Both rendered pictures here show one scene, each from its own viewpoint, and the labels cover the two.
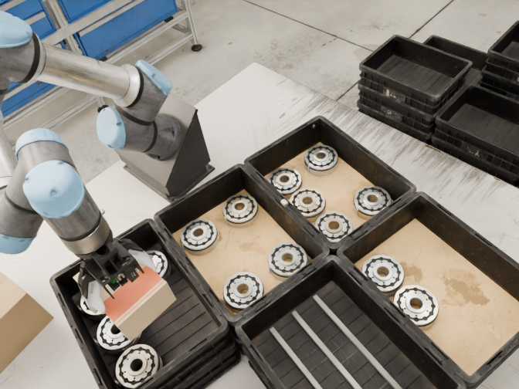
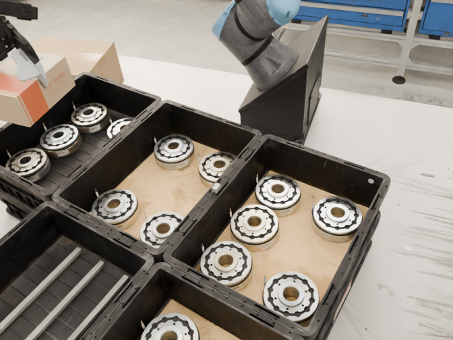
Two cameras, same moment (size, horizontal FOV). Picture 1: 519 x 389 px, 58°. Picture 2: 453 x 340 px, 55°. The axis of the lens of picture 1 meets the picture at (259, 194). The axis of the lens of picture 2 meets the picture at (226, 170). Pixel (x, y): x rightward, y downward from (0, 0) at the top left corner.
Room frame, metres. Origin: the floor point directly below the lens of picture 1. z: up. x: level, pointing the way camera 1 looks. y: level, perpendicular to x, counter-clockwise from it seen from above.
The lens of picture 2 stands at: (0.50, -0.62, 1.59)
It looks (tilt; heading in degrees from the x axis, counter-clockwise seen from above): 45 degrees down; 64
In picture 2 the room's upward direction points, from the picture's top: 5 degrees counter-clockwise
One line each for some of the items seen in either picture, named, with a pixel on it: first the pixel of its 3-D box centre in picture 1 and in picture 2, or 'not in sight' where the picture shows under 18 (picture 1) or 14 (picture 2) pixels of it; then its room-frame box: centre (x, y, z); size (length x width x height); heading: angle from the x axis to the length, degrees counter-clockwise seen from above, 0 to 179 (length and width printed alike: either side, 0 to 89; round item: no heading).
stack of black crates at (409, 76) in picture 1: (408, 103); not in sight; (1.65, -0.78, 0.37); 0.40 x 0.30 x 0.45; 38
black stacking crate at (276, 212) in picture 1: (240, 245); (166, 182); (0.69, 0.08, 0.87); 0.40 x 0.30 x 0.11; 28
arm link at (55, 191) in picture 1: (62, 199); not in sight; (0.48, 0.29, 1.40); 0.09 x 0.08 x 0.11; 23
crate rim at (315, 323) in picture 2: (325, 177); (283, 218); (0.83, -0.19, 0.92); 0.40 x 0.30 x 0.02; 28
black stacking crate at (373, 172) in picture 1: (326, 188); (282, 234); (0.83, -0.19, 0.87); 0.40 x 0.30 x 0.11; 28
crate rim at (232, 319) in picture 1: (237, 235); (162, 166); (0.69, 0.08, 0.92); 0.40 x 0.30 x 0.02; 28
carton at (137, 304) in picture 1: (125, 288); (25, 86); (0.49, 0.31, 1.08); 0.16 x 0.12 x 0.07; 38
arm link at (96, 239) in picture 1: (86, 228); not in sight; (0.48, 0.29, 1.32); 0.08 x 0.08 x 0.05
